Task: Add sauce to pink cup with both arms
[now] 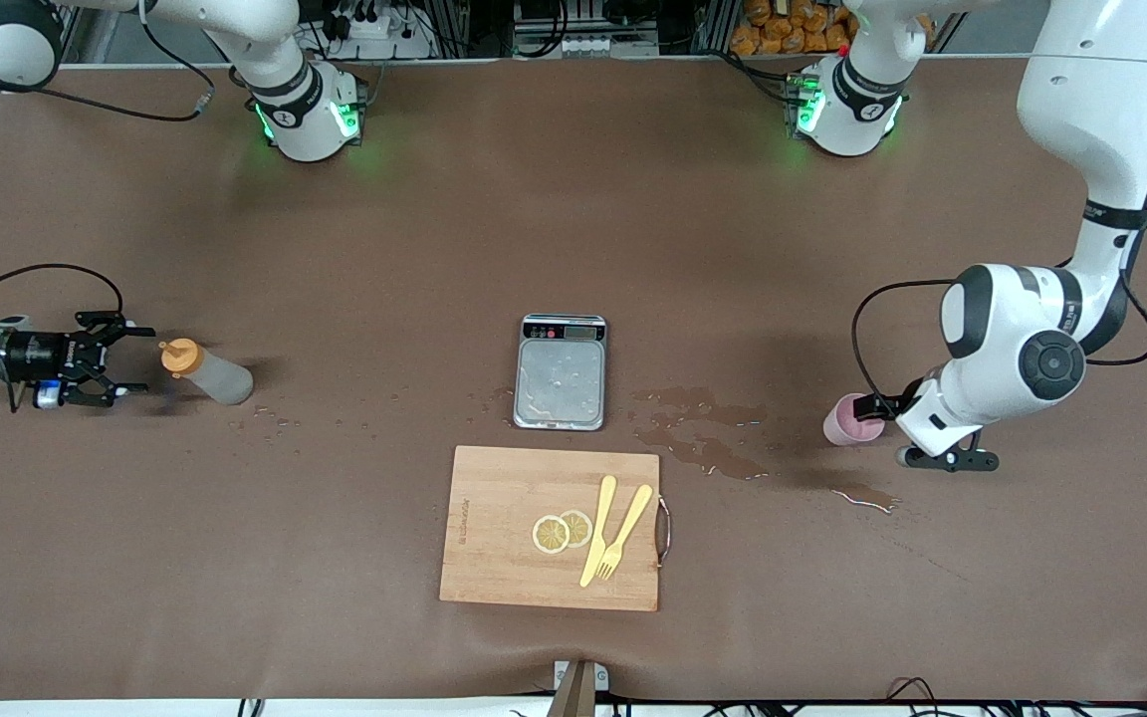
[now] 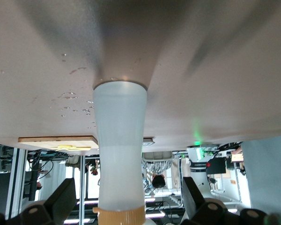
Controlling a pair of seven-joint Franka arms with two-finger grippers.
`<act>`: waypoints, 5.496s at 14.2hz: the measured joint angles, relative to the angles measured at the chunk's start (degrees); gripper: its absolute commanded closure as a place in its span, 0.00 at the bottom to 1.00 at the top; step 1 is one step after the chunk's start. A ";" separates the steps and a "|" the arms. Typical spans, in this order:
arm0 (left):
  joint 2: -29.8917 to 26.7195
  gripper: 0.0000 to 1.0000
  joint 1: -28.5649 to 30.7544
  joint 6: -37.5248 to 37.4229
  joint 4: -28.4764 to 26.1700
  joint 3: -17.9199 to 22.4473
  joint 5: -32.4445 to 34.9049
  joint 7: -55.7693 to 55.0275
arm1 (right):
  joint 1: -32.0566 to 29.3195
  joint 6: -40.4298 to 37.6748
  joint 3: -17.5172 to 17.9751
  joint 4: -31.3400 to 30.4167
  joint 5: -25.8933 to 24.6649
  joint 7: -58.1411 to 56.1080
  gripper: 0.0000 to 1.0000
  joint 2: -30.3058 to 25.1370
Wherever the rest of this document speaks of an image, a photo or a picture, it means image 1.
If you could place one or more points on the small spilled liquid puddle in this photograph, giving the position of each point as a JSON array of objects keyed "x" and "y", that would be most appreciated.
[{"x": 862, "y": 494}]

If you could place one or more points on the metal bracket camera post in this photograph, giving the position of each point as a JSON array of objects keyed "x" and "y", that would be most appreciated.
[{"x": 578, "y": 692}]

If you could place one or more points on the orange packaged buns pile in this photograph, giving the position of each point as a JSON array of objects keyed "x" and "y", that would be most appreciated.
[{"x": 783, "y": 25}]

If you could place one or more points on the wide spilled liquid puddle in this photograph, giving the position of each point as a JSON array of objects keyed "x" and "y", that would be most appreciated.
[{"x": 703, "y": 401}]

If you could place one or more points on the white terminal strip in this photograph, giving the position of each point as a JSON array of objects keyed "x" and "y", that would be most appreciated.
[{"x": 583, "y": 47}]

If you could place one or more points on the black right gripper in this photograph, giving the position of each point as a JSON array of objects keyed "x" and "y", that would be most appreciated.
[{"x": 36, "y": 355}]

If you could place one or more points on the yellow plastic fork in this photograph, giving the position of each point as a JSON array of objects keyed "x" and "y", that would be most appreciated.
[{"x": 630, "y": 518}]

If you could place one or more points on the long spilled liquid puddle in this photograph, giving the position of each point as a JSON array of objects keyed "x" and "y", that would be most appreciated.
[{"x": 723, "y": 460}]

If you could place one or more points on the white power strip black plugs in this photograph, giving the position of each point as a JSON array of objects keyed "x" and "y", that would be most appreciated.
[{"x": 374, "y": 25}]

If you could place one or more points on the pink plastic cup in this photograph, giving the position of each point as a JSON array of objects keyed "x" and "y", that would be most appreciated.
[{"x": 844, "y": 426}]

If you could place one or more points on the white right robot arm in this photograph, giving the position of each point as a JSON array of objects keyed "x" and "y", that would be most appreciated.
[{"x": 285, "y": 90}]

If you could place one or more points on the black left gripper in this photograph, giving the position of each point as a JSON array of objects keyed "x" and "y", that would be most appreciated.
[{"x": 876, "y": 405}]

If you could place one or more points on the yellow plastic knife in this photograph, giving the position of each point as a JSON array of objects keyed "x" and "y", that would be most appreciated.
[{"x": 597, "y": 528}]

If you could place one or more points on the silver digital kitchen scale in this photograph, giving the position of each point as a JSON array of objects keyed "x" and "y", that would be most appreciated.
[{"x": 559, "y": 378}]

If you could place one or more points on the brown table cover mat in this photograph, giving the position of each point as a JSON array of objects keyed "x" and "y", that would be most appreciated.
[{"x": 235, "y": 548}]

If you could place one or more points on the translucent squeeze bottle orange cap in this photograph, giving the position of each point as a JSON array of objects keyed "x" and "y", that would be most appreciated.
[{"x": 220, "y": 378}]

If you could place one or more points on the yellow lemon slice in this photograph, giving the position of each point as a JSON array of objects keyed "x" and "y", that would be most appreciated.
[
  {"x": 579, "y": 526},
  {"x": 549, "y": 536}
]

